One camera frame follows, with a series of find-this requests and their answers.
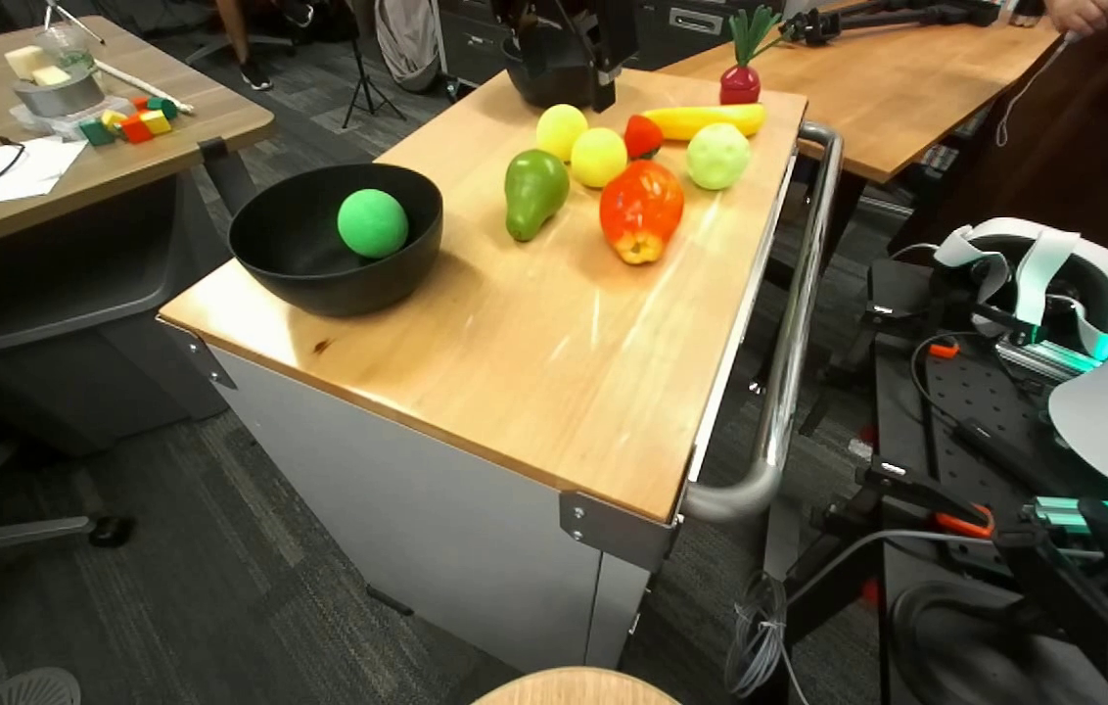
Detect black bowl near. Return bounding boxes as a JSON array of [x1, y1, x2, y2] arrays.
[[232, 165, 441, 319]]

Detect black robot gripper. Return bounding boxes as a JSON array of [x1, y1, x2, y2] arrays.
[[501, 0, 639, 109]]

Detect red orange toy apple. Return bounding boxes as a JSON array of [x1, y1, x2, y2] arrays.
[[600, 160, 686, 265]]

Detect wooden desk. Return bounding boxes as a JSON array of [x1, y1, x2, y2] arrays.
[[667, 10, 1093, 187], [0, 12, 279, 265]]

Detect wooden desk back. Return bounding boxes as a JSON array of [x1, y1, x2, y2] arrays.
[[667, 10, 1093, 187]]

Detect yellow ball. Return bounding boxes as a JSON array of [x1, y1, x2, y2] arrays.
[[567, 131, 629, 187], [537, 101, 586, 160]]

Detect light green dimpled ball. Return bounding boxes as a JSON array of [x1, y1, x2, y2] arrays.
[[686, 122, 750, 194]]

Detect red toy radish green leaves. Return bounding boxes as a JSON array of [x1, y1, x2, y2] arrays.
[[718, 6, 778, 106]]

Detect clear plastic container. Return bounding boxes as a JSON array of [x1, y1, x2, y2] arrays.
[[4, 23, 103, 118]]

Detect green smooth ball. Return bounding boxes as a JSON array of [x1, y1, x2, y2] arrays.
[[338, 187, 407, 259]]

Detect yellow toy banana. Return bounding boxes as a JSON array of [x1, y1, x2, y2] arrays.
[[648, 106, 767, 144]]

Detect colourful toy blocks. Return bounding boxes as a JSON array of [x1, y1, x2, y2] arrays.
[[74, 96, 180, 144]]

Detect white VR headset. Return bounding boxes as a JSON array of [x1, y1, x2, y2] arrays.
[[930, 217, 1108, 379]]

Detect white rolling cart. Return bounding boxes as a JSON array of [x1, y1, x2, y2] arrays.
[[159, 79, 808, 662]]

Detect metal cart handle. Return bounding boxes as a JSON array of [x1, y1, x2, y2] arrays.
[[682, 127, 843, 527]]

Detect wooden desk left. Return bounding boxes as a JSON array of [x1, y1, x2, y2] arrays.
[[0, 12, 279, 265]]

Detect round wooden stool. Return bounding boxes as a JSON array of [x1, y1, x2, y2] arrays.
[[474, 666, 678, 705]]

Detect green toy avocado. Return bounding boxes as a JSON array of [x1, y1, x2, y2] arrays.
[[505, 151, 567, 242]]

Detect small red toy strawberry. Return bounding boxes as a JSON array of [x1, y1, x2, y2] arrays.
[[624, 113, 667, 160]]

